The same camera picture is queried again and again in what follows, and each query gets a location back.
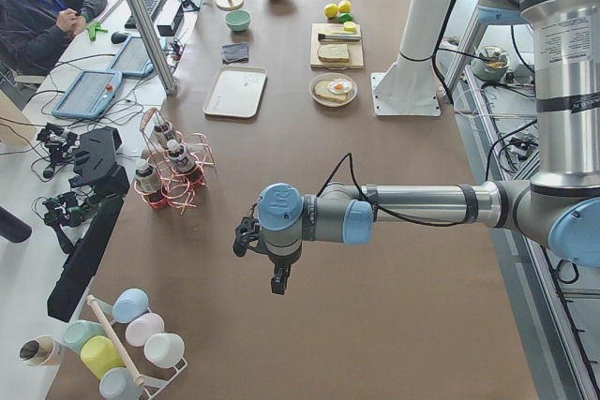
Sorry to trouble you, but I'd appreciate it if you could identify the blue teach pendant near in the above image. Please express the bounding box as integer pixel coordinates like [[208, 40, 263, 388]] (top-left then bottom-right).
[[52, 70, 123, 119]]

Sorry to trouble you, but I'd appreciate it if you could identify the black computer mouse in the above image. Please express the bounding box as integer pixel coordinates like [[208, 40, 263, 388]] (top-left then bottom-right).
[[111, 32, 129, 44]]

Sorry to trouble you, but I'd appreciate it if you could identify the drink bottle three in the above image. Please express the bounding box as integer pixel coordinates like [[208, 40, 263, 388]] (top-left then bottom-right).
[[135, 158, 160, 194]]

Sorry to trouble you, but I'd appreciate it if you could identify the grey blue cup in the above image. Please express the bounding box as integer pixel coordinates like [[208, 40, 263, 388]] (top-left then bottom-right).
[[99, 367, 143, 400]]

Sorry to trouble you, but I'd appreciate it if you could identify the bread slice on plate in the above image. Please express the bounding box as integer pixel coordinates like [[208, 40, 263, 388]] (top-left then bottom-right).
[[313, 81, 347, 103]]

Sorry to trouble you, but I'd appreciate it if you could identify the pot with food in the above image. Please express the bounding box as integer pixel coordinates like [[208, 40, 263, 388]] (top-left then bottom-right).
[[471, 46, 510, 81]]

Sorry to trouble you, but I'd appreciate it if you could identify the yellow cup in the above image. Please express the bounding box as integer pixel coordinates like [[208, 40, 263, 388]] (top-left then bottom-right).
[[80, 335, 125, 379]]

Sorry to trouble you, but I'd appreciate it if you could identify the copper wire bottle rack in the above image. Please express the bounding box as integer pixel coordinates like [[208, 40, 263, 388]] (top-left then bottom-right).
[[133, 107, 216, 214]]

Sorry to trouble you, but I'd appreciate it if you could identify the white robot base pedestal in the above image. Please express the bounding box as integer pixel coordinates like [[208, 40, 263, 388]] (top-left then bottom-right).
[[371, 0, 456, 117]]

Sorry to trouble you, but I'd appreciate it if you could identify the black long bar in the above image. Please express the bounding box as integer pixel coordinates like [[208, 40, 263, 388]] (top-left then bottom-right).
[[47, 196, 124, 322]]

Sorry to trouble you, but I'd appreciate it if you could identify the green bowl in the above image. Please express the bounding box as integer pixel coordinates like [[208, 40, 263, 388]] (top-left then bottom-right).
[[224, 9, 251, 33]]

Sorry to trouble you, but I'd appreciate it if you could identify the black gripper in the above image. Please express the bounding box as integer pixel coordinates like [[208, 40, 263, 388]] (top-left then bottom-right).
[[232, 203, 291, 295]]

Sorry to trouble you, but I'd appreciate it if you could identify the blue teach pendant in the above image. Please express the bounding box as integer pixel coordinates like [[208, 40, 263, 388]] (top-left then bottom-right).
[[108, 37, 154, 79], [52, 70, 123, 119]]

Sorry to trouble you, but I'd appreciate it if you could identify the drink bottle one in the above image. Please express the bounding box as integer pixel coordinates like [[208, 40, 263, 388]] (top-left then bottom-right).
[[153, 122, 177, 148]]

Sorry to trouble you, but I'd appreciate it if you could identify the fried egg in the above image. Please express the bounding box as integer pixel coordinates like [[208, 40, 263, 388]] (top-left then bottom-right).
[[327, 79, 353, 95]]

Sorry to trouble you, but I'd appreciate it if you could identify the pink cup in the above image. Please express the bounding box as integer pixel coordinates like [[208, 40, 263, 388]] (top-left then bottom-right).
[[125, 312, 165, 347]]

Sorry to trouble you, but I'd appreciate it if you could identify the aluminium frame post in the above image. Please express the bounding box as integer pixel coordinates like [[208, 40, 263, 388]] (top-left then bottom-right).
[[126, 0, 177, 96]]

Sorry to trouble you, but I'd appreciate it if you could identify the white cup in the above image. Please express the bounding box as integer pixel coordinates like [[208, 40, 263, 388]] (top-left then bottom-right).
[[143, 333, 185, 368]]

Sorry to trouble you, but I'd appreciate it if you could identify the green plastic toy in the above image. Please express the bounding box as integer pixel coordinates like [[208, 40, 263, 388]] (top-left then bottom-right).
[[87, 22, 108, 42]]

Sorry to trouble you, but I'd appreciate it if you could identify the blue teach pendant far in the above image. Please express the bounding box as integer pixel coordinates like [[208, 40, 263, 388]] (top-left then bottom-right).
[[108, 37, 154, 79]]

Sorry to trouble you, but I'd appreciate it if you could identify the paper cup metal inside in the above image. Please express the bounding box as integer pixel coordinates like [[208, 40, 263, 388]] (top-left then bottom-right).
[[19, 335, 66, 366]]

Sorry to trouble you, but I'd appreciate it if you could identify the cream rabbit tray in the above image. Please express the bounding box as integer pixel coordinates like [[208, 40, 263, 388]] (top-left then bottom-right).
[[202, 66, 267, 119]]

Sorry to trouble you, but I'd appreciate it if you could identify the wooden cutting board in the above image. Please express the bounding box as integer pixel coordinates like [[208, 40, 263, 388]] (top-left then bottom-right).
[[310, 23, 365, 69]]

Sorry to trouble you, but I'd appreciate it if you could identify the white wire cup rack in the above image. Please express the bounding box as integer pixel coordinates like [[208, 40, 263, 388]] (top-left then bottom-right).
[[86, 295, 188, 399]]

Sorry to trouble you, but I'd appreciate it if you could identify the black bracket part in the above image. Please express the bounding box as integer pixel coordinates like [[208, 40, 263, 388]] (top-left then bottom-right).
[[68, 126, 130, 198]]

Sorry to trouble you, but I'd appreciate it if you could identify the yellow lemon lower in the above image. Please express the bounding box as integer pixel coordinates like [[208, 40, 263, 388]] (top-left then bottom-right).
[[323, 3, 338, 19]]

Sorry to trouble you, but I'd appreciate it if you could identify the half lemon slice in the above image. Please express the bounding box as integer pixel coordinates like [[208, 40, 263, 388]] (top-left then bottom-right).
[[343, 21, 357, 33]]

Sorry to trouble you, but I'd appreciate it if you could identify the black keyboard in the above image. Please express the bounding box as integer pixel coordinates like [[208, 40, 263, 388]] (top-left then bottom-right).
[[124, 0, 171, 30]]

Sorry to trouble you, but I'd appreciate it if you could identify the yellow lemon upper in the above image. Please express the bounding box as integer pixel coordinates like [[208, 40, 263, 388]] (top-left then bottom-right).
[[337, 0, 353, 14]]

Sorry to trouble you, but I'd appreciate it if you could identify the bread slice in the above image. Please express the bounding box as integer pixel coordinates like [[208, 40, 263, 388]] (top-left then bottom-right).
[[317, 44, 350, 63], [313, 81, 347, 103]]

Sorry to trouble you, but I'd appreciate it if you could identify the yellow lemon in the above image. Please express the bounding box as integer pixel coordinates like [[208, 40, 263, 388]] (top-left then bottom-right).
[[323, 3, 338, 19], [337, 0, 353, 14]]

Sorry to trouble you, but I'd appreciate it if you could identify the mint green cup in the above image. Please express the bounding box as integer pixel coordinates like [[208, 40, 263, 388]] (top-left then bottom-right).
[[63, 319, 106, 354]]

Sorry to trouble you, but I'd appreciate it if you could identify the black steel cylinder tool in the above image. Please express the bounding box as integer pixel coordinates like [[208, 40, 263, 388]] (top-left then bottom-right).
[[317, 33, 362, 42]]

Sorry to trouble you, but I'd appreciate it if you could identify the green lime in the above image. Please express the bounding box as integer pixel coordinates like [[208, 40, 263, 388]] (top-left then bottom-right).
[[338, 13, 353, 23]]

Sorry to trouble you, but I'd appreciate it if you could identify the grey folded cloth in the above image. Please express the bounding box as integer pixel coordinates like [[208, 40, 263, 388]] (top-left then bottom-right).
[[221, 42, 249, 64]]

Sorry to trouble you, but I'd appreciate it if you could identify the white round plate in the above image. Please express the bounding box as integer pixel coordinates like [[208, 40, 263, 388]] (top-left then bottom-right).
[[308, 72, 358, 108]]

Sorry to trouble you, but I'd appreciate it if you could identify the drink bottle two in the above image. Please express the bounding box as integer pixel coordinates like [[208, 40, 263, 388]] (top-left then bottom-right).
[[167, 139, 196, 174]]

